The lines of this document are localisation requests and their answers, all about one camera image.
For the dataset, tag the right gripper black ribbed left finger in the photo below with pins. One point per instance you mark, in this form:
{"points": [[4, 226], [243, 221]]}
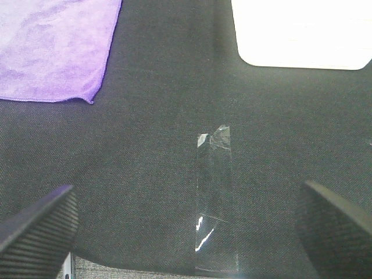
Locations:
{"points": [[36, 241]]}

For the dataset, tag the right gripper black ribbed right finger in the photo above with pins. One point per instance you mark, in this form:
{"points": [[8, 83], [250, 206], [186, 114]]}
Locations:
{"points": [[335, 233]]}

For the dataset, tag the purple microfiber towel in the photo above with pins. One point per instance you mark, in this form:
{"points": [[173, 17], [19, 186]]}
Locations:
{"points": [[53, 51]]}

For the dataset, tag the clear tape strip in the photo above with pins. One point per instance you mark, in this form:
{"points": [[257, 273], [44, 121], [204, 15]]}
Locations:
{"points": [[215, 249]]}

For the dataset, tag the white tray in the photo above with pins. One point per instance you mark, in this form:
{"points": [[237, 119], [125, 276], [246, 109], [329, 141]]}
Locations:
{"points": [[304, 34]]}

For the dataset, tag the dark grey table cloth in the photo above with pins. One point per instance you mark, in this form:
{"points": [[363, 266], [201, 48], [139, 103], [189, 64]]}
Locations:
{"points": [[174, 73]]}

